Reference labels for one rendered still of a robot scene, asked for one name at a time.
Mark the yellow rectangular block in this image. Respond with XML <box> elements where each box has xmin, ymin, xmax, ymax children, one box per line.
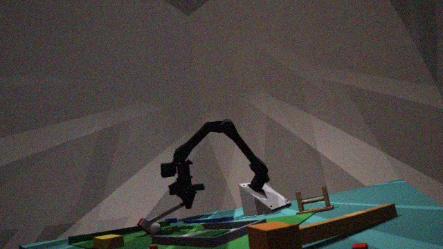
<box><xmin>93</xmin><ymin>234</ymin><xmax>124</xmax><ymax>249</ymax></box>

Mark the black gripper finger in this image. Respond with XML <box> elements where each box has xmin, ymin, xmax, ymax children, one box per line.
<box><xmin>177</xmin><ymin>194</ymin><xmax>189</xmax><ymax>209</ymax></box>
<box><xmin>184</xmin><ymin>192</ymin><xmax>197</xmax><ymax>209</ymax></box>

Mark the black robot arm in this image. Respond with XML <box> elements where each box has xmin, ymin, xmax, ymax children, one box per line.
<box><xmin>161</xmin><ymin>119</ymin><xmax>269</xmax><ymax>193</ymax></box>

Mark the grey ball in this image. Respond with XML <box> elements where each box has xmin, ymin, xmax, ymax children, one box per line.
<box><xmin>150</xmin><ymin>223</ymin><xmax>162</xmax><ymax>234</ymax></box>

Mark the blue golf putter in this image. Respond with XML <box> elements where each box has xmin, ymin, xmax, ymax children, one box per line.
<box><xmin>165</xmin><ymin>218</ymin><xmax>177</xmax><ymax>223</ymax></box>

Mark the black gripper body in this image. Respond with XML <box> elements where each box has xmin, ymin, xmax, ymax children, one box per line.
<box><xmin>170</xmin><ymin>174</ymin><xmax>205</xmax><ymax>195</ymax></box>

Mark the green flat mat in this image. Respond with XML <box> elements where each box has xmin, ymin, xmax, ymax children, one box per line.
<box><xmin>69</xmin><ymin>212</ymin><xmax>316</xmax><ymax>249</ymax></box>

